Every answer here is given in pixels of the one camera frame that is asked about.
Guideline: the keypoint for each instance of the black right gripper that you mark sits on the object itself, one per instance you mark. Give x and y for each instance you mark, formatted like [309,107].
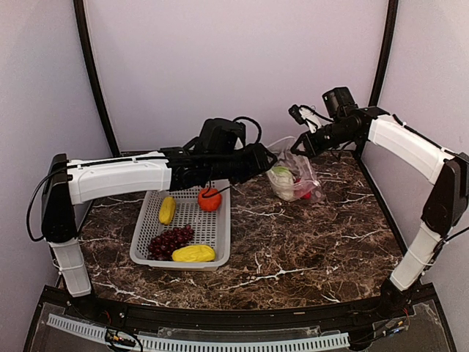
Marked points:
[312,147]

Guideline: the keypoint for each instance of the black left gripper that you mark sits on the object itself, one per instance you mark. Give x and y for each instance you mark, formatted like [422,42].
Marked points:
[259,159]

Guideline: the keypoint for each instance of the white green toy cauliflower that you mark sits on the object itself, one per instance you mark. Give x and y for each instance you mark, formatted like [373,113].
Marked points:
[282,181]

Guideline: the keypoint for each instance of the clear pink-dotted zip bag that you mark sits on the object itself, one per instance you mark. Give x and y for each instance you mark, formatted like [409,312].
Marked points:
[299,165]

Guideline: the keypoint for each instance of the red toy bell pepper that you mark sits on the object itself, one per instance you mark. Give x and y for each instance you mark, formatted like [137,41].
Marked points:
[303,188]

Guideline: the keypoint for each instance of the dark red toy grapes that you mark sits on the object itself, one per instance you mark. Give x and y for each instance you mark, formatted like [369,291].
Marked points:
[162,246]

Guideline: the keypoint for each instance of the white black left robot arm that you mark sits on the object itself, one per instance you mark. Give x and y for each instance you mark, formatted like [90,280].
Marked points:
[74,182]

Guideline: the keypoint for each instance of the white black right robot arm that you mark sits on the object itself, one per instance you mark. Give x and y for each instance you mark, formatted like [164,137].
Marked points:
[444,172]

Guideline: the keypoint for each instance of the orange toy fruit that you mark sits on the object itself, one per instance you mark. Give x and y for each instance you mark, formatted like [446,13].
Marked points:
[209,199]

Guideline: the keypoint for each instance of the white perforated plastic basket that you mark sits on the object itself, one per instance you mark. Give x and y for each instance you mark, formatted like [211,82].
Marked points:
[210,228]

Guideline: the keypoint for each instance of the small yellow toy fruit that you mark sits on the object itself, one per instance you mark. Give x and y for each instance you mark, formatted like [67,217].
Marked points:
[167,210]

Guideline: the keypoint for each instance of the large yellow toy fruit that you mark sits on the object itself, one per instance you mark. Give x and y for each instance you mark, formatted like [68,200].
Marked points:
[194,254]

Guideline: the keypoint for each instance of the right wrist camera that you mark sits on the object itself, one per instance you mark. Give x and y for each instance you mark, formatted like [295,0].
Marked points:
[305,115]

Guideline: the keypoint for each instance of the black vertical frame post right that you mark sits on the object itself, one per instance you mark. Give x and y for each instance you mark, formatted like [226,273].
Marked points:
[385,52]

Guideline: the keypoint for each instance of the black vertical frame post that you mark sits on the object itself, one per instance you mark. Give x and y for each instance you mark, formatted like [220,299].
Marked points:
[385,52]
[94,81]

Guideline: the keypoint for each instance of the black vertical frame post left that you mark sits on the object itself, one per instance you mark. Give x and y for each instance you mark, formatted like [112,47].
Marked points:
[94,81]

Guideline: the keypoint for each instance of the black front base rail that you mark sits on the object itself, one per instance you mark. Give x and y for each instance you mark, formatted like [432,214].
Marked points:
[420,326]

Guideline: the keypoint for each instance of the white slotted cable duct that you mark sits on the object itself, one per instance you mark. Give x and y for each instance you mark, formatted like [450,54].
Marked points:
[145,342]

